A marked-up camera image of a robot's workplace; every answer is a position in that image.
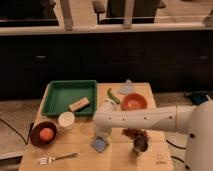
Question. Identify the dark brown plate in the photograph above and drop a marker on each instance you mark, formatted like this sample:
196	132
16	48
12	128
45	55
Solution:
35	138

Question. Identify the silver fork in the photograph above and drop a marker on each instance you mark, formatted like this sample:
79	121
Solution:
48	160

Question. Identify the orange bowl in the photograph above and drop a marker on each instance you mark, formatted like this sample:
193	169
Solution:
133	101

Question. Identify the light blue cloth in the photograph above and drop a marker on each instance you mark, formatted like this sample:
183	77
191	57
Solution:
127	88

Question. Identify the tan wooden block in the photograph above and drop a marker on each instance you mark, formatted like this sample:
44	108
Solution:
83	102

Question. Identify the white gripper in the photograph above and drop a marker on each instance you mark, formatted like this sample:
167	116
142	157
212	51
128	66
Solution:
102	133

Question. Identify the metal cup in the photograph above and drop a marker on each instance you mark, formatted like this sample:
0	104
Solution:
140	145

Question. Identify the green chili pepper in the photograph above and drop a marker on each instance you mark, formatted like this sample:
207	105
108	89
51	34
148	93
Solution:
112	96

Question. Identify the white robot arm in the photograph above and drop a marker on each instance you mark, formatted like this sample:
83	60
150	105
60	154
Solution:
194	121

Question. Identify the white round container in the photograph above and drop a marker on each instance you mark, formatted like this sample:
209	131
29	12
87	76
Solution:
66	120

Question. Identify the office chair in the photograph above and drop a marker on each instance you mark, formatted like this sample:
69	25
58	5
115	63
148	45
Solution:
127	11

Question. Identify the green plastic tray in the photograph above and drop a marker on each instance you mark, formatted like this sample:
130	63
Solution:
61	94

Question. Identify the orange fruit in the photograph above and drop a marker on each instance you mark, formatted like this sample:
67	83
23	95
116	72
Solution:
46	134

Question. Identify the dark cabinet counter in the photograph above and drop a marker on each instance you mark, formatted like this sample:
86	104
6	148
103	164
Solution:
168	60

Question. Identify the blue object on floor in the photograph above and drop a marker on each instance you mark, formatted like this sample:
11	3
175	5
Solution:
198	97

